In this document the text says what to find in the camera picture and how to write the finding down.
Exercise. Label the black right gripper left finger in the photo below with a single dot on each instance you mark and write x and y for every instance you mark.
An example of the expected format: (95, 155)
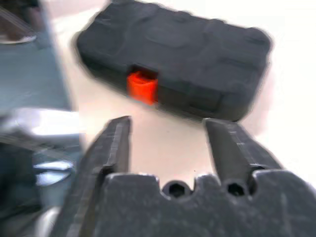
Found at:
(116, 148)

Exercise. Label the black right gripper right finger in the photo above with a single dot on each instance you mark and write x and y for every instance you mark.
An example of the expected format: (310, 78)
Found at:
(232, 153)

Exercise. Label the black plastic tool case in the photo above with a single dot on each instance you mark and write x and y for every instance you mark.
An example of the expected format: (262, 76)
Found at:
(185, 49)

